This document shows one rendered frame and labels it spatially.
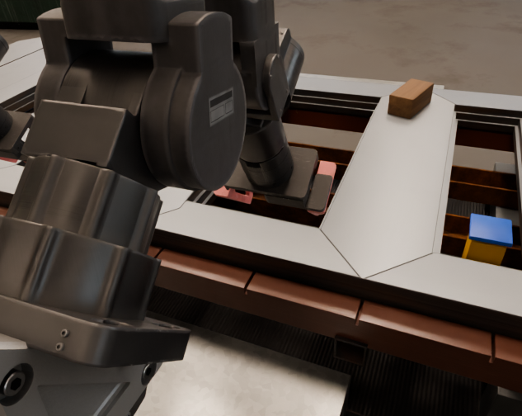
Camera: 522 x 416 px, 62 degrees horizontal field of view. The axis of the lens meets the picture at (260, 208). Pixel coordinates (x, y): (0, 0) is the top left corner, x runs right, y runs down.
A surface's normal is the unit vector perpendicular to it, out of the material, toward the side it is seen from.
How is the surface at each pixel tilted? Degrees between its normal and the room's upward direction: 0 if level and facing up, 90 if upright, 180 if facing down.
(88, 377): 90
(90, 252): 55
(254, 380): 0
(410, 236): 0
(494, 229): 0
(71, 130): 37
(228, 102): 90
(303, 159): 27
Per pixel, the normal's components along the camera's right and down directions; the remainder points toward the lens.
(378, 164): -0.07, -0.79
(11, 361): 0.93, 0.17
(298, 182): -0.21, -0.44
